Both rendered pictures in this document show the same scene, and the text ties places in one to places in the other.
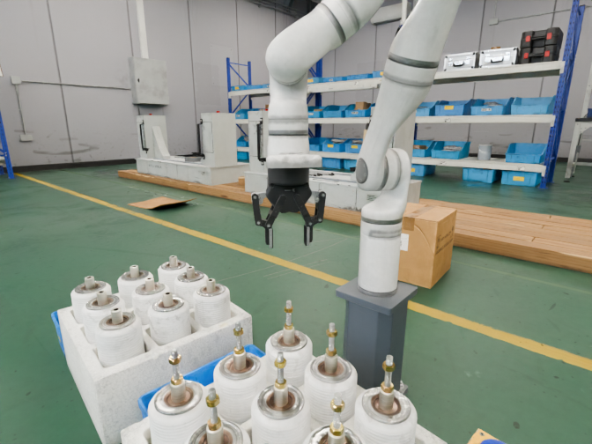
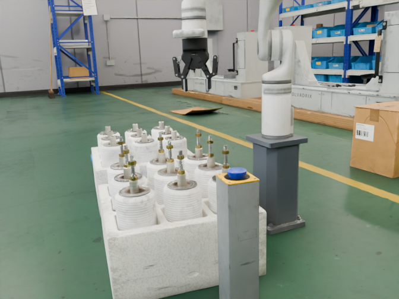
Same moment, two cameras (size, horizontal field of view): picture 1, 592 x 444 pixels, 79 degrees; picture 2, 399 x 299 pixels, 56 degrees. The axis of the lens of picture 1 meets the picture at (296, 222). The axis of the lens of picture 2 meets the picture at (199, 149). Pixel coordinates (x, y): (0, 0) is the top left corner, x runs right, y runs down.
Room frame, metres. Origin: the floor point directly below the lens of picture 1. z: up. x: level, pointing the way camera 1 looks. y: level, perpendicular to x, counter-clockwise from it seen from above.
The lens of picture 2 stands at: (-0.40, -0.47, 0.56)
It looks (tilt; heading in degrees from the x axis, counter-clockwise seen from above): 14 degrees down; 25
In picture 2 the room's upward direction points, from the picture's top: 2 degrees counter-clockwise
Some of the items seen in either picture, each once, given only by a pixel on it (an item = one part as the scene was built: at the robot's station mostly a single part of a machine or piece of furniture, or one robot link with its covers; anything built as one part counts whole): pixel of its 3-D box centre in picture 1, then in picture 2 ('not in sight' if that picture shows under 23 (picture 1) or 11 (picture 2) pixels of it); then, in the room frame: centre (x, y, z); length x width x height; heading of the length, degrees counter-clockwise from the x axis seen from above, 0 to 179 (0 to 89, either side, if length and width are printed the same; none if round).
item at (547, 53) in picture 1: (538, 57); not in sight; (4.33, -2.70, 1.41); 0.42 x 0.35 x 0.17; 140
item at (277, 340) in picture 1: (289, 340); (199, 156); (0.65, 0.01, 0.25); 0.08 x 0.08 x 0.01
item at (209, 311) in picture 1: (213, 320); (175, 160); (0.88, 0.23, 0.16); 0.10 x 0.10 x 0.18
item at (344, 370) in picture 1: (330, 368); (211, 167); (0.56, -0.06, 0.25); 0.08 x 0.08 x 0.01
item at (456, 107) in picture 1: (455, 107); not in sight; (4.91, -2.08, 0.90); 0.50 x 0.38 x 0.21; 139
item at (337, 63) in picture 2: not in sight; (346, 62); (6.72, -0.02, 0.36); 0.50 x 0.38 x 0.21; 139
